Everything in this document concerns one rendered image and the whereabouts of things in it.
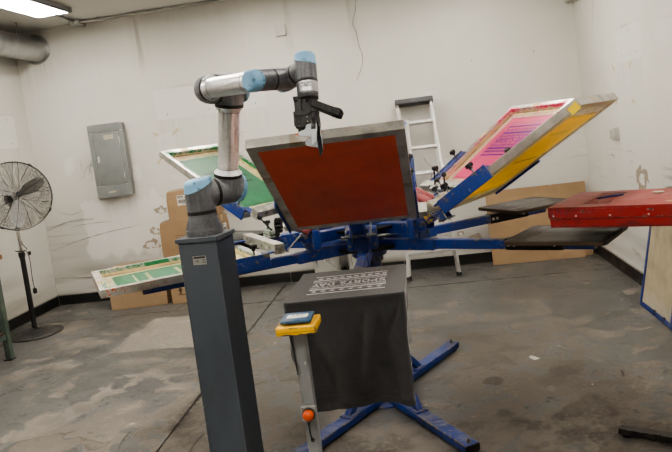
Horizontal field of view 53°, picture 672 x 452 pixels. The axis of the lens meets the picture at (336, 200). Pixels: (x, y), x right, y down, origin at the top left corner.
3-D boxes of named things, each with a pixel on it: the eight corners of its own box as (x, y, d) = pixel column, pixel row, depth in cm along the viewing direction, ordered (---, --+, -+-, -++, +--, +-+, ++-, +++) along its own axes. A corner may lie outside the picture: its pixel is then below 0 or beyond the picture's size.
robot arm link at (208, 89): (178, 76, 263) (251, 62, 227) (203, 75, 270) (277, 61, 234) (182, 106, 265) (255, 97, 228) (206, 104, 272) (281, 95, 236)
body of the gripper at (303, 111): (298, 134, 235) (295, 101, 237) (323, 131, 234) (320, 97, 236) (294, 128, 228) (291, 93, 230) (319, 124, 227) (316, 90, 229)
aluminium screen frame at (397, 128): (404, 128, 241) (403, 119, 243) (244, 148, 248) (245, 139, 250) (416, 217, 311) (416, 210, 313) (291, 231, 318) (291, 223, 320)
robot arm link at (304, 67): (305, 60, 242) (320, 51, 236) (308, 89, 240) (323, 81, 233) (287, 56, 237) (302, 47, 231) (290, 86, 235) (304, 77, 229)
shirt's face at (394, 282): (403, 293, 244) (402, 291, 244) (284, 304, 249) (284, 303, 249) (404, 264, 291) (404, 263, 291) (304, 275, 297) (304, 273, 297)
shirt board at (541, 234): (630, 240, 317) (629, 223, 316) (607, 260, 285) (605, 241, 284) (388, 241, 397) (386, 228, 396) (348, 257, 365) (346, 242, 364)
